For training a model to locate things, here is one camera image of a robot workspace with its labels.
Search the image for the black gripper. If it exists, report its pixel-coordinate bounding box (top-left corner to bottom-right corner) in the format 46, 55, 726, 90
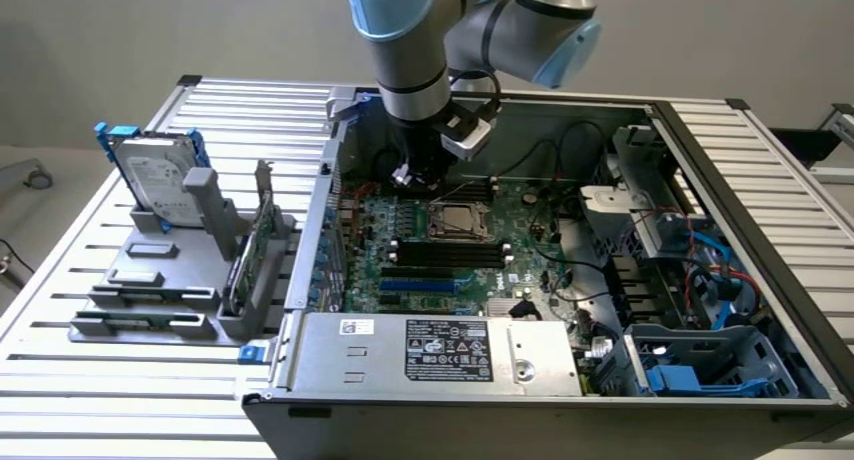
391, 120, 463, 188

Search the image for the silver CPU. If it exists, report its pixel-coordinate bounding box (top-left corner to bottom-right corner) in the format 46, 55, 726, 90
441, 208, 481, 234

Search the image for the thin socket locking lever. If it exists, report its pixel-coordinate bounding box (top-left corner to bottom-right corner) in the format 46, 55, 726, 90
430, 183, 471, 204

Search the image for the short black RAM slot bank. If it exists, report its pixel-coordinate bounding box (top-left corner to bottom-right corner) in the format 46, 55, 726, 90
457, 176, 502, 202

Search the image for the black expansion slot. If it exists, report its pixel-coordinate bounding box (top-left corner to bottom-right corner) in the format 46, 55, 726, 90
378, 266, 458, 282

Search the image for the blue expansion slot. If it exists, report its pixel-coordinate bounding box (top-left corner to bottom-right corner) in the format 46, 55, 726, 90
378, 278, 458, 293

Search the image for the green motherboard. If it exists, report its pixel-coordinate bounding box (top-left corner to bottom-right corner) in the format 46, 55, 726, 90
331, 175, 584, 327

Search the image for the green graphics card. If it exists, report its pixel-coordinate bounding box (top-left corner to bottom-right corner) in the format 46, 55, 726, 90
222, 159, 283, 317

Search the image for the silver chipset heat sink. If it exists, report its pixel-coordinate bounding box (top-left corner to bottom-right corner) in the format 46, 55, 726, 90
485, 296, 544, 320

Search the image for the grey metal drive cage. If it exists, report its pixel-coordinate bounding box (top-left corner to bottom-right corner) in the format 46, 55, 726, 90
577, 123, 713, 262

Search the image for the hard disk in blue caddy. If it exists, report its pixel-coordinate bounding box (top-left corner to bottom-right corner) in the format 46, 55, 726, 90
93, 121, 217, 230

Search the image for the silver power supply unit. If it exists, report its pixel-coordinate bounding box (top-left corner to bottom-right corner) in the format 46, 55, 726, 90
285, 312, 584, 399

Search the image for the grey parts rack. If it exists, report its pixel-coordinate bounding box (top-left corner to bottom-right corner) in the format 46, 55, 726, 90
66, 166, 303, 342

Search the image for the black open PC case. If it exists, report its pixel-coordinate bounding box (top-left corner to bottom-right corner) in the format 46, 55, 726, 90
241, 85, 854, 444

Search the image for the grey metal disk bay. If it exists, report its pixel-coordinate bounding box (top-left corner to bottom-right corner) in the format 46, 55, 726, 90
625, 321, 804, 399

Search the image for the blue disk caddy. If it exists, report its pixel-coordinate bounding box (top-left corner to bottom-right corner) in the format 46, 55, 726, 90
642, 363, 749, 397

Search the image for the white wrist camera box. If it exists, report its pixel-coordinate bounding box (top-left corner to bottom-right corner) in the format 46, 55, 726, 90
438, 110, 498, 163

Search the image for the grey case handle latch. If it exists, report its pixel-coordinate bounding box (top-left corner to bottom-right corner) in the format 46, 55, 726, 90
325, 86, 379, 127

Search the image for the CPU socket metal frame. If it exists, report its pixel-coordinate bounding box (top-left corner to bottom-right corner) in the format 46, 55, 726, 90
425, 200, 494, 243

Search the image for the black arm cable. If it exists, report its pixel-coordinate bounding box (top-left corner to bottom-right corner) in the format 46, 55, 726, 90
447, 68, 505, 131

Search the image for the black looped wire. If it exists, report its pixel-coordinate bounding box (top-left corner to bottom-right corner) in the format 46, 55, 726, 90
498, 121, 610, 183

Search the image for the black power wire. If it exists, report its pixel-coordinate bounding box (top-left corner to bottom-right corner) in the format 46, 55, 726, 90
533, 247, 626, 302

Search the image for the blue disk wire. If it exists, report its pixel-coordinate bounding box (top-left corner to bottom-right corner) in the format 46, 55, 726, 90
684, 227, 738, 332

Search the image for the red disk wire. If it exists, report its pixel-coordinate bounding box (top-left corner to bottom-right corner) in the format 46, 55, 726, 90
726, 272, 762, 321

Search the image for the side table metal frame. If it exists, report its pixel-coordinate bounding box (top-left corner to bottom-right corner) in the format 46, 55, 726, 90
766, 101, 854, 183

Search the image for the black floor cable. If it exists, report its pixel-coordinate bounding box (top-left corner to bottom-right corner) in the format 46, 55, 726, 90
0, 238, 36, 283

